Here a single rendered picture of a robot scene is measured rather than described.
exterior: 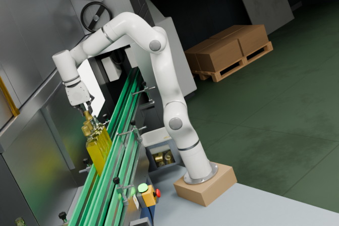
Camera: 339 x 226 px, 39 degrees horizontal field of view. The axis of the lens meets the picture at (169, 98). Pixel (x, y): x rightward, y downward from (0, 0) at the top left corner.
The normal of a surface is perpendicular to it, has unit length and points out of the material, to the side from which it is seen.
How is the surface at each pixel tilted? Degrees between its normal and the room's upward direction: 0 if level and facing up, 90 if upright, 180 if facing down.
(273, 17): 83
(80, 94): 90
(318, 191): 0
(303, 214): 0
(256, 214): 0
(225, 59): 90
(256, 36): 90
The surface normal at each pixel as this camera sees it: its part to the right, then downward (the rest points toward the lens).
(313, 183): -0.34, -0.88
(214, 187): 0.58, 0.07
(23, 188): 0.94, -0.30
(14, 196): -0.04, 0.36
